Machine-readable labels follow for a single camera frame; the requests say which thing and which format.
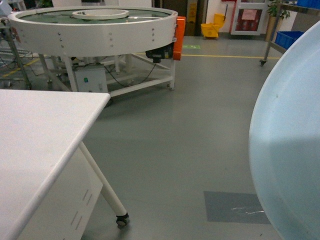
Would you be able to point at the potted green plant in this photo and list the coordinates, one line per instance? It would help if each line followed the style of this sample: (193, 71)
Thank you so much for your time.
(272, 12)

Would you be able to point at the white round conveyor table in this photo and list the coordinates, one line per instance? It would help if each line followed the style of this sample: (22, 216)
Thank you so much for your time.
(114, 37)

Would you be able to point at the white framed glass cabinet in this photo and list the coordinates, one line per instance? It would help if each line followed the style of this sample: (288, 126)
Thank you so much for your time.
(248, 17)

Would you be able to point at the stainless steel shelf cart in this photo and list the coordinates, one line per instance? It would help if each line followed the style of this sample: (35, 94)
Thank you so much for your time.
(307, 7)

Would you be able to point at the white control box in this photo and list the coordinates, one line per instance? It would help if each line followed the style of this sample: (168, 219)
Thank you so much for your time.
(91, 78)

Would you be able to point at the black electric motor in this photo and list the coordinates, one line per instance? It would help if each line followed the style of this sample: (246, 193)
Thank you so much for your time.
(158, 54)

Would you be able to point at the yellow wet floor sign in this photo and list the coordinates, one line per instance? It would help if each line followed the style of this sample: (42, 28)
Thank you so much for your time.
(191, 18)

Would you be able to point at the light blue oval tray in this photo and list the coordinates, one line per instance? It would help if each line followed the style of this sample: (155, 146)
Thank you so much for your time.
(284, 141)

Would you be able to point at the white table leg with caster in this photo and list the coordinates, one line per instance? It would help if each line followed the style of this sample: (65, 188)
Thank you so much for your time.
(122, 216)

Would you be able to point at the blue bin on cart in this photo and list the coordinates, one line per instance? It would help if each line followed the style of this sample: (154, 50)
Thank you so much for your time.
(286, 38)

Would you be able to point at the yellow mop bucket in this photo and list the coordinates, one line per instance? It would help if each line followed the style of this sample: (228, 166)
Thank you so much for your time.
(211, 30)

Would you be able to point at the orange motor guard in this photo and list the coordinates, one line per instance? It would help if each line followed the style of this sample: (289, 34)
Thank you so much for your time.
(179, 35)

